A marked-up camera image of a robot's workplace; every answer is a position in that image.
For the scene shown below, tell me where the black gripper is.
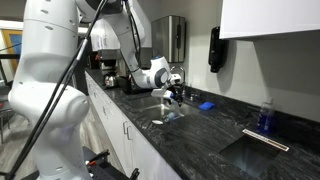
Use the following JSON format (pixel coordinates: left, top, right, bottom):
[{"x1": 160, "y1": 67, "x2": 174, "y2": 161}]
[{"x1": 171, "y1": 83, "x2": 185, "y2": 108}]

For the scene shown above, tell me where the stainless steel sink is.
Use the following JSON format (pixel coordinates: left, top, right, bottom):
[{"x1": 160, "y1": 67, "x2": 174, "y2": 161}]
[{"x1": 128, "y1": 94, "x2": 201, "y2": 126}]

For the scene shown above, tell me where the clear bottle with blue liquid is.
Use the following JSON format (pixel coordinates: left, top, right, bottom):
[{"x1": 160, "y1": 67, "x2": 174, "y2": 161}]
[{"x1": 257, "y1": 97, "x2": 276, "y2": 134}]

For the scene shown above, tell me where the tall chrome faucet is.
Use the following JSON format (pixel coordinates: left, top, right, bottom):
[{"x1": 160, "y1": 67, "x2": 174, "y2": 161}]
[{"x1": 169, "y1": 64, "x2": 188, "y2": 98}]

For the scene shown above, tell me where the blue sponge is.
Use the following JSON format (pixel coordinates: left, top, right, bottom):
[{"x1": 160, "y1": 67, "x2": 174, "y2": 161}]
[{"x1": 198, "y1": 101, "x2": 217, "y2": 112}]

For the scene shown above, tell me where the black dish rack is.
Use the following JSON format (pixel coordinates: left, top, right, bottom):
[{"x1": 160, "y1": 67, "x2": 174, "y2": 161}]
[{"x1": 116, "y1": 74, "x2": 138, "y2": 95}]

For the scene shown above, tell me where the white cabinet door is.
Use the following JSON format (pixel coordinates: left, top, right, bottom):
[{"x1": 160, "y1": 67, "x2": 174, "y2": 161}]
[
  {"x1": 128, "y1": 124, "x2": 183, "y2": 180},
  {"x1": 99, "y1": 99, "x2": 134, "y2": 174}
]

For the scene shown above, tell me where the steel coffee pot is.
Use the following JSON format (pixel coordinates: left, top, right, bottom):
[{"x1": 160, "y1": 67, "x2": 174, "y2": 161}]
[{"x1": 104, "y1": 73, "x2": 120, "y2": 89}]

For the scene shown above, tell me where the black coffee machine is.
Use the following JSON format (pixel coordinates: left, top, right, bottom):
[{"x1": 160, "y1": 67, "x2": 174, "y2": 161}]
[{"x1": 97, "y1": 49, "x2": 129, "y2": 78}]

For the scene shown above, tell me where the black orange clamp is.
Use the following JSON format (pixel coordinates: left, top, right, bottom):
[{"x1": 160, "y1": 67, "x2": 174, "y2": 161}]
[
  {"x1": 84, "y1": 149, "x2": 111, "y2": 168},
  {"x1": 129, "y1": 167, "x2": 141, "y2": 180}
]

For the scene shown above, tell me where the white paper notice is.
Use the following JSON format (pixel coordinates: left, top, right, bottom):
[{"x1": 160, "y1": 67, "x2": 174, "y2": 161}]
[{"x1": 89, "y1": 28, "x2": 118, "y2": 53}]

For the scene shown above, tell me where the black refrigerator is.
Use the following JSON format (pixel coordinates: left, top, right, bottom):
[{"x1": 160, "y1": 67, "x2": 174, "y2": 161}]
[{"x1": 75, "y1": 34, "x2": 92, "y2": 98}]

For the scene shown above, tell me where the black robot cart top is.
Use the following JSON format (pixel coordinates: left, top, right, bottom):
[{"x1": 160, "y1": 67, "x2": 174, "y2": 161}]
[{"x1": 19, "y1": 145, "x2": 141, "y2": 180}]

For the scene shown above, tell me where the dark chair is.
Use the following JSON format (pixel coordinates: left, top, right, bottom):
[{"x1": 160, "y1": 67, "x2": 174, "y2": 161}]
[{"x1": 0, "y1": 99, "x2": 16, "y2": 144}]

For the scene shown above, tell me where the orange framed picture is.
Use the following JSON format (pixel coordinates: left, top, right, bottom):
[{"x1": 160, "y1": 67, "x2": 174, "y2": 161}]
[{"x1": 0, "y1": 28, "x2": 24, "y2": 64}]

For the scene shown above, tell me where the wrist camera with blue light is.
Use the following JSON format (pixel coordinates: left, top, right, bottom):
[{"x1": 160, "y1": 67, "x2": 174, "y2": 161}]
[{"x1": 150, "y1": 87, "x2": 175, "y2": 100}]

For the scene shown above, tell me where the black wall soap dispenser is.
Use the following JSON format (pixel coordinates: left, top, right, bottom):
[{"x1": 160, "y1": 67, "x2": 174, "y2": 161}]
[{"x1": 207, "y1": 26, "x2": 230, "y2": 74}]

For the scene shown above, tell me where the white wall cabinet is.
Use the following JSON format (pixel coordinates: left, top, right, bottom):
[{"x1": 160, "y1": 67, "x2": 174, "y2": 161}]
[{"x1": 218, "y1": 0, "x2": 320, "y2": 41}]

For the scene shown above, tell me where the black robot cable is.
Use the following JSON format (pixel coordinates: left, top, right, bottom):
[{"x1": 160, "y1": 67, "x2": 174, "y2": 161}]
[{"x1": 4, "y1": 0, "x2": 109, "y2": 180}]

